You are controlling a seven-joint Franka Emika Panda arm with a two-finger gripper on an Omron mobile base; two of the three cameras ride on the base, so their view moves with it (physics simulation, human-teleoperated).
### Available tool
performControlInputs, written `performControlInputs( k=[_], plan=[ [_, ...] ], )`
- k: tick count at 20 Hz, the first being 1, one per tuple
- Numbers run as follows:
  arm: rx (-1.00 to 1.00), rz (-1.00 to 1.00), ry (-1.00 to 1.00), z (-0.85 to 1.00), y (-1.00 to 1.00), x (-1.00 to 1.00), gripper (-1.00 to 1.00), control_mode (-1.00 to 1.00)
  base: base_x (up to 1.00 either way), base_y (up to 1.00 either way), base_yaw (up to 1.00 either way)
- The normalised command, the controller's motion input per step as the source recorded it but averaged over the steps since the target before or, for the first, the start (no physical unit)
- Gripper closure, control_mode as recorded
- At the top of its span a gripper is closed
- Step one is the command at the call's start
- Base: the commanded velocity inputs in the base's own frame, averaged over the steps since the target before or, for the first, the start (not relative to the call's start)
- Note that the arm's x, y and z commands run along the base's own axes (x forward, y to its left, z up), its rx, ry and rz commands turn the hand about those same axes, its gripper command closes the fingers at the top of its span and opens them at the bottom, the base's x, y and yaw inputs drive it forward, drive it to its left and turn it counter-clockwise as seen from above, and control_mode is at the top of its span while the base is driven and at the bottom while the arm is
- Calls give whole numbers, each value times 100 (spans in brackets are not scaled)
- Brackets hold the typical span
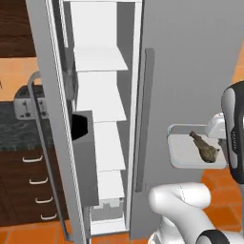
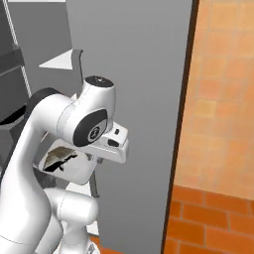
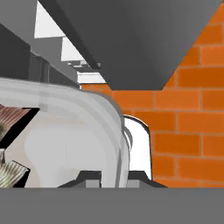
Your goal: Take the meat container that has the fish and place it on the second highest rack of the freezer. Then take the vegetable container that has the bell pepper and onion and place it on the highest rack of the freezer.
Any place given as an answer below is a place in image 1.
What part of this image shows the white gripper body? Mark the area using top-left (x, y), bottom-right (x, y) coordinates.
top-left (204, 112), bottom-right (228, 140)

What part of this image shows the brown fish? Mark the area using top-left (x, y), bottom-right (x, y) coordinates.
top-left (189, 131), bottom-right (221, 164)

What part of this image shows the pale grey meat container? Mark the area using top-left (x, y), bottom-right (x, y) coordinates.
top-left (167, 123), bottom-right (229, 170)

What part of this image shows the white freezer rack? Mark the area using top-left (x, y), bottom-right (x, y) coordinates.
top-left (93, 121), bottom-right (127, 173)
top-left (75, 71), bottom-right (128, 124)
top-left (97, 170), bottom-right (126, 201)
top-left (73, 45), bottom-right (129, 72)

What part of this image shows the white freezer drawer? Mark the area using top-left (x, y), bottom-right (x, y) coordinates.
top-left (90, 196), bottom-right (126, 222)

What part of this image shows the white freezer compartment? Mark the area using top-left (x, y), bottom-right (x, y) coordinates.
top-left (61, 0), bottom-right (143, 236)

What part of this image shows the grey freezer door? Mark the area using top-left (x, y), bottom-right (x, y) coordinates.
top-left (25, 0), bottom-right (100, 244)

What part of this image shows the grey fridge door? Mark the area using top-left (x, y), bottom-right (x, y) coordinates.
top-left (129, 0), bottom-right (244, 240)

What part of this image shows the grey door bin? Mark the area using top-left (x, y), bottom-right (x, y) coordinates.
top-left (71, 110), bottom-right (100, 208)

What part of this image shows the silver toaster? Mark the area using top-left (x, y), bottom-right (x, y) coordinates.
top-left (13, 85), bottom-right (51, 121)

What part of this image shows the dark wood drawer cabinet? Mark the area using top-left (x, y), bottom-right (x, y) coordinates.
top-left (0, 149), bottom-right (70, 229)

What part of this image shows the grey fridge door handle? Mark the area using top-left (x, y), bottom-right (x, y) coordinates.
top-left (135, 48), bottom-right (155, 193)

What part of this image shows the grey freezer door handle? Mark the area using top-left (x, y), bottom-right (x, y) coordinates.
top-left (27, 71), bottom-right (70, 242)

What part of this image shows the white drawer handle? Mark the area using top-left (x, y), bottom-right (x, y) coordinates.
top-left (22, 154), bottom-right (44, 164)
top-left (40, 213), bottom-right (58, 221)
top-left (34, 196), bottom-right (54, 205)
top-left (29, 176), bottom-right (50, 186)

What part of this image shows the dark wood wall cupboard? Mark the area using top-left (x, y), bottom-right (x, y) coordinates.
top-left (0, 0), bottom-right (37, 59)

